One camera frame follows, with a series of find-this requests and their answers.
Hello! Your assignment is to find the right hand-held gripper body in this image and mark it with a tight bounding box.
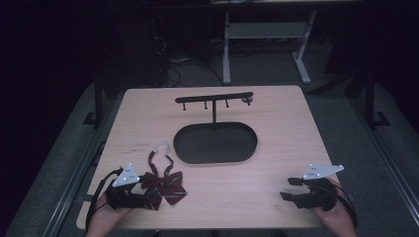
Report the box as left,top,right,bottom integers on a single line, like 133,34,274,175
293,163,346,212

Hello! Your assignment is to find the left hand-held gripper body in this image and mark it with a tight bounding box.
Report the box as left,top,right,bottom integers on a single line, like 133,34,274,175
105,163,146,210

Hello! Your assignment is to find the dark red striped bow tie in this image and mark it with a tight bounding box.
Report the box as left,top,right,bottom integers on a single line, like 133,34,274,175
140,140,188,211

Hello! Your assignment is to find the black hook stand with tray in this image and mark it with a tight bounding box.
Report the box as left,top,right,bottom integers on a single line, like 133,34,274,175
172,91,259,165

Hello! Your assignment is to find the person's right hand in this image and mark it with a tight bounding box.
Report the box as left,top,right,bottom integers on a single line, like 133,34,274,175
310,179,355,231

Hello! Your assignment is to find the person's left hand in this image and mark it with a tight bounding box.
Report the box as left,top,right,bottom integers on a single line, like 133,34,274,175
93,193,134,228

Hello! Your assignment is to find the black metal stand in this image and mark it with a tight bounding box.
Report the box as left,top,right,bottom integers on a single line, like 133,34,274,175
362,70,391,128
82,70,107,129

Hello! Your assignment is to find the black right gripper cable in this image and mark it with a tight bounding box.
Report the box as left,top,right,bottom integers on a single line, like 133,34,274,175
329,183,360,229

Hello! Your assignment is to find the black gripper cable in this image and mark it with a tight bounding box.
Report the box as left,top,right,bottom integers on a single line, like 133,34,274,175
329,183,360,229
84,168,125,231

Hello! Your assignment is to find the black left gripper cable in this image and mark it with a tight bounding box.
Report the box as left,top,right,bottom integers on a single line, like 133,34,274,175
84,168,125,231

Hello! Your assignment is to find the bundle of floor cables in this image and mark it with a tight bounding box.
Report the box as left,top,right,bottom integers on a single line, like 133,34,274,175
149,19,225,88

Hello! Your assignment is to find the white metal desk frame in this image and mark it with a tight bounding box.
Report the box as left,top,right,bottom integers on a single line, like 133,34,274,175
221,9,318,85

